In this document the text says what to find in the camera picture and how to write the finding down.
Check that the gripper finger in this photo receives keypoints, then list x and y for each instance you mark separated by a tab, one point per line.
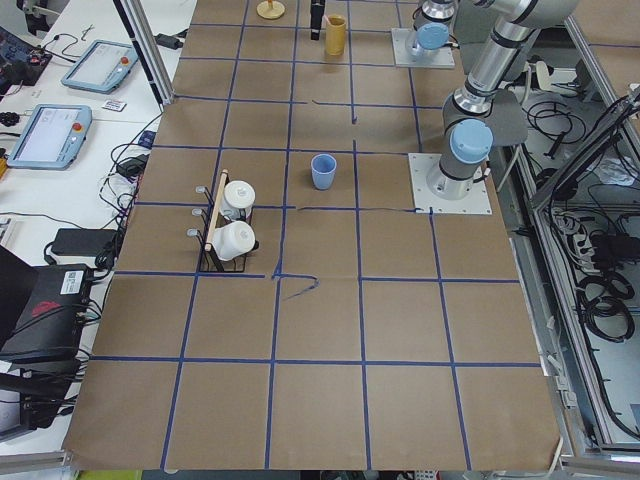
317	12

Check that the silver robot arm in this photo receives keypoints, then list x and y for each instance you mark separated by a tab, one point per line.
430	30
468	139

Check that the bamboo chopstick holder cup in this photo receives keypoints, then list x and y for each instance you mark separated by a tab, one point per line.
335	36

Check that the light blue plastic cup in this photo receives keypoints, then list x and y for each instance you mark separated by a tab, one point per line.
323	168

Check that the round wooden coaster stand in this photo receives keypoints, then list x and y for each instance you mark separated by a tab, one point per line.
270	9

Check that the white mug far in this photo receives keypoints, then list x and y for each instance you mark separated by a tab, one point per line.
238	200

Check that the white mug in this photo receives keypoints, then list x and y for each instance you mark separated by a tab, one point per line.
232	240
238	200

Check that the upper teach pendant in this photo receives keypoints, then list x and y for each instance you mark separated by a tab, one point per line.
102	67

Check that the teach pendant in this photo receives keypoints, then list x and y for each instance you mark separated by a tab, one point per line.
102	67
52	137

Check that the white mug near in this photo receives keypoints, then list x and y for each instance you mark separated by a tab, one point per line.
232	240

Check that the lower teach pendant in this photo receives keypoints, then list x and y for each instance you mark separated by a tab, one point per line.
52	137

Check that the black power brick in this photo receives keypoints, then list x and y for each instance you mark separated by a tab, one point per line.
79	243

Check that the black computer box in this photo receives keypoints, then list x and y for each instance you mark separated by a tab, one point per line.
40	308

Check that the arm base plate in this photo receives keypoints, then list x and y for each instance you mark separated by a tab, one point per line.
408	53
434	192

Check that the aluminium frame post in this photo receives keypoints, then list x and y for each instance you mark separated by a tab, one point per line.
136	24

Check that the wooden rack handle rod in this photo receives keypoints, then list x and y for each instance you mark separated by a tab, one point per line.
213	218

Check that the black wire cup rack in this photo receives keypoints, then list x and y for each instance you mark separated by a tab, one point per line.
209	262

